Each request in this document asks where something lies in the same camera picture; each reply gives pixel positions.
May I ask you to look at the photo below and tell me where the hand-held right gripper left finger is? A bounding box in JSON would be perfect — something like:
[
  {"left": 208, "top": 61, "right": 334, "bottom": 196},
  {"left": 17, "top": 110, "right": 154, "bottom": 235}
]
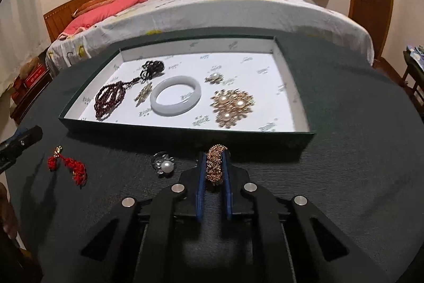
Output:
[{"left": 43, "top": 152, "right": 207, "bottom": 283}]

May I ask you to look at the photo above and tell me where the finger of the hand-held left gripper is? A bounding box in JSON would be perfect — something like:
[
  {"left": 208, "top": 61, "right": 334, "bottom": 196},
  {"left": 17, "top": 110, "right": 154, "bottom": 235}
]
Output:
[{"left": 0, "top": 125, "right": 43, "bottom": 174}]

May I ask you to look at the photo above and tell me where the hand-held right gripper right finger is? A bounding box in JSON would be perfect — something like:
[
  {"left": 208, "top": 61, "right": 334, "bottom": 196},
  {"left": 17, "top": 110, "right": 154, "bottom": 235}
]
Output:
[{"left": 223, "top": 150, "right": 388, "bottom": 283}]

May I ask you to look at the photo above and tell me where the gold chain bracelet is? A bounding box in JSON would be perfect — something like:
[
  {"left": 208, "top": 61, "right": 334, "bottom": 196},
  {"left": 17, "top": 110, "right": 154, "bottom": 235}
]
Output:
[{"left": 205, "top": 144, "right": 229, "bottom": 186}]

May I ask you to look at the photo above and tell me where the red knot charm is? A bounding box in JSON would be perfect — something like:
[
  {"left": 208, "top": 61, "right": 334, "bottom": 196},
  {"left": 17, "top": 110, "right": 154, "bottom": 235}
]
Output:
[
  {"left": 64, "top": 160, "right": 87, "bottom": 187},
  {"left": 46, "top": 145, "right": 64, "bottom": 172}
]

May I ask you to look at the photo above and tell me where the silver flower pearl brooch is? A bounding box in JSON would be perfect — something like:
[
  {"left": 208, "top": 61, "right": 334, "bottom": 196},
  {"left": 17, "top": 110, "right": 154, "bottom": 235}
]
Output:
[{"left": 152, "top": 151, "right": 175, "bottom": 177}]

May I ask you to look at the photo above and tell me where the large gold pearl brooch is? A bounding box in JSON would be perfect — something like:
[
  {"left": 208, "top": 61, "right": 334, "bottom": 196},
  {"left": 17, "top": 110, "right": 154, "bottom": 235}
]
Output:
[{"left": 210, "top": 89, "right": 255, "bottom": 128}]

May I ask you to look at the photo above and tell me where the dark red bead bracelet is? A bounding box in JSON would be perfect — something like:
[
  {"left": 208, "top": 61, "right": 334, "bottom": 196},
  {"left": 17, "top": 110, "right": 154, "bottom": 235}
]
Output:
[{"left": 94, "top": 81, "right": 128, "bottom": 120}]

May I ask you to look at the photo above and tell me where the white jade bangle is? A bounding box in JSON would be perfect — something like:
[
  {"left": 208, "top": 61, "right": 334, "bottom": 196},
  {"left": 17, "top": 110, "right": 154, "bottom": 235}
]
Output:
[{"left": 150, "top": 76, "right": 202, "bottom": 115}]

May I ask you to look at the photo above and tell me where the green tray box white lining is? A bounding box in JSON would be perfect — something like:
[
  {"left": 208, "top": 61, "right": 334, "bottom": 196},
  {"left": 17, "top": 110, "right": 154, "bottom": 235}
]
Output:
[{"left": 59, "top": 35, "right": 315, "bottom": 151}]

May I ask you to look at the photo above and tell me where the silver rhinestone brooch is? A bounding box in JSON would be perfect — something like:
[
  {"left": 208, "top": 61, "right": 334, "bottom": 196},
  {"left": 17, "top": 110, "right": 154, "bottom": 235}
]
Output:
[{"left": 134, "top": 83, "right": 153, "bottom": 107}]

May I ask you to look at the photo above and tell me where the small gold pearl brooch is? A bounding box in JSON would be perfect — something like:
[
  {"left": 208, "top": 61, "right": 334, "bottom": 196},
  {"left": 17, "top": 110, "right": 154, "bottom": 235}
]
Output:
[{"left": 204, "top": 72, "right": 224, "bottom": 85}]

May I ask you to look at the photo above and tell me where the wooden nightstand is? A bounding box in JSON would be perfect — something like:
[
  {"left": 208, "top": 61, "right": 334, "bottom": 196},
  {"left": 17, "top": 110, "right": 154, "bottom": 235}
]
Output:
[{"left": 10, "top": 71, "right": 54, "bottom": 124}]

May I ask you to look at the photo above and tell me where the red box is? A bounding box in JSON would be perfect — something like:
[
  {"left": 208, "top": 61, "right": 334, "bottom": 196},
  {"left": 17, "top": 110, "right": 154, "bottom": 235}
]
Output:
[{"left": 24, "top": 63, "right": 47, "bottom": 88}]

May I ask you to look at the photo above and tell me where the dark grey tablecloth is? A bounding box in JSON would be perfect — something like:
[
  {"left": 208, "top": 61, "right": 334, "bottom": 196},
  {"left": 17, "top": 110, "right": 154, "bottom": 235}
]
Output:
[{"left": 5, "top": 28, "right": 424, "bottom": 283}]

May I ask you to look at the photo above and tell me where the white side curtain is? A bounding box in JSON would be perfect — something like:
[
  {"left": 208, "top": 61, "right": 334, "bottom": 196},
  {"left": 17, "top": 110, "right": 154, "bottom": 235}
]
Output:
[{"left": 0, "top": 0, "right": 47, "bottom": 91}]

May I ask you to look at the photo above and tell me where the wooden headboard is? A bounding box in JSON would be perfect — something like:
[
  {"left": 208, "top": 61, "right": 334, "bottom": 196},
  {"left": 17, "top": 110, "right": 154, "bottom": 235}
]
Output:
[{"left": 44, "top": 0, "right": 134, "bottom": 42}]

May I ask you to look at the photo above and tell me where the orange pillow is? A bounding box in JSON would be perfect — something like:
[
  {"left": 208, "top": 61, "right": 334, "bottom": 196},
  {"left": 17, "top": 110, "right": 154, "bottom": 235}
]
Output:
[{"left": 72, "top": 0, "right": 117, "bottom": 17}]

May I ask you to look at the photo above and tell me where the pink pillow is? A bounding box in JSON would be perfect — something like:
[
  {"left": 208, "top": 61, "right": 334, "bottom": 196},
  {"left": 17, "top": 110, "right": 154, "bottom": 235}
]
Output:
[{"left": 57, "top": 0, "right": 148, "bottom": 40}]

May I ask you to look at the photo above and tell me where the bed with patterned sheet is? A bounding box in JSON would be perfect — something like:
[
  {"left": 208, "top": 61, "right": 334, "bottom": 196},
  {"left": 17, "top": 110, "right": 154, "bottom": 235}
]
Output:
[{"left": 45, "top": 0, "right": 375, "bottom": 76}]

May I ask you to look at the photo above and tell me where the pile of clothes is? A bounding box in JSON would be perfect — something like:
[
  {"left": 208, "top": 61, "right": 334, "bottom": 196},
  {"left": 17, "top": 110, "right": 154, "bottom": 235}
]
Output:
[{"left": 407, "top": 44, "right": 424, "bottom": 64}]

